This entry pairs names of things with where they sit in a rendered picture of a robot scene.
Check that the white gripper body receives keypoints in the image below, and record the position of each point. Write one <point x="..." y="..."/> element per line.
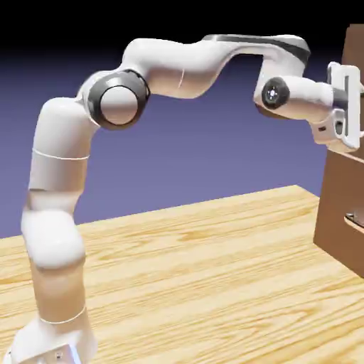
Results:
<point x="352" y="113"/>

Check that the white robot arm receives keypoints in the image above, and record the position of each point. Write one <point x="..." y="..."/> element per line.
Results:
<point x="59" y="159"/>

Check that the brown wooden cabinet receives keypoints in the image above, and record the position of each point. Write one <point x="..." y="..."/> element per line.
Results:
<point x="321" y="236"/>

